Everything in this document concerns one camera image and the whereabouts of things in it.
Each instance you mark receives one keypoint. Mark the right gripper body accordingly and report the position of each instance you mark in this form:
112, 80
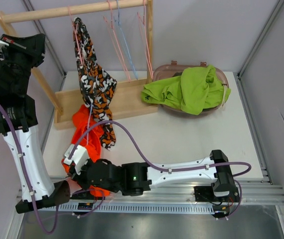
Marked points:
81, 179

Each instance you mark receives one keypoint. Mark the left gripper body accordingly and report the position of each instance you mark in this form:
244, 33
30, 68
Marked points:
23, 57

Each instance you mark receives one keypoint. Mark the blue hanger of orange shorts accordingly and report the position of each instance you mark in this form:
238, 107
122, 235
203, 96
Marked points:
88, 123

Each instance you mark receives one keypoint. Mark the pink hanger of green shorts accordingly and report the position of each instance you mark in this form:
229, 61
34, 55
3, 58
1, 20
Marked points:
115, 41

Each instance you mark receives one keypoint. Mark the blue wire hanger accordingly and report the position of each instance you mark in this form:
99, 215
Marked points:
124, 42

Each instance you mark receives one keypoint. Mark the pink wire hanger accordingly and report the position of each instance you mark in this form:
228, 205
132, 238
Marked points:
143, 35

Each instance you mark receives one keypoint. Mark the lime green shorts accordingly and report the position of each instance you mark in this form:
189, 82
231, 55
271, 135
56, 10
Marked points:
196, 90

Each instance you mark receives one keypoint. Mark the olive green shorts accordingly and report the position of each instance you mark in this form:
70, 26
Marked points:
177, 74

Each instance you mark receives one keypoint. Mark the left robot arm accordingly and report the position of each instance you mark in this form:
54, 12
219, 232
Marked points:
19, 125

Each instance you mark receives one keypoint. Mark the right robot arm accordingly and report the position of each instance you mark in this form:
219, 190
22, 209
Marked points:
133, 179

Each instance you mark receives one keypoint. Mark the pink hanger of patterned shorts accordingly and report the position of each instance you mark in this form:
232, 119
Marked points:
74, 26

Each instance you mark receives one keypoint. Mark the patterned black orange shorts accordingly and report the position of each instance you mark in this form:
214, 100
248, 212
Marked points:
97, 86

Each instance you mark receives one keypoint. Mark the wooden clothes rack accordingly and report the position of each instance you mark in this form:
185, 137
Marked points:
126, 102

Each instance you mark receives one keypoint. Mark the pink plastic basket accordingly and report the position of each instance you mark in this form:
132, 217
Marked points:
168, 70

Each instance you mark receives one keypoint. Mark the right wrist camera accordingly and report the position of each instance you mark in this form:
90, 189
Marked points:
77, 157

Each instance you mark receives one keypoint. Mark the white slotted cable duct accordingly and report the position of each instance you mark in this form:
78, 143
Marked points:
107, 207

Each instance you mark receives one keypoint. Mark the aluminium mounting rail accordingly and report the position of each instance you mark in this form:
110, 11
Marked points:
252, 193

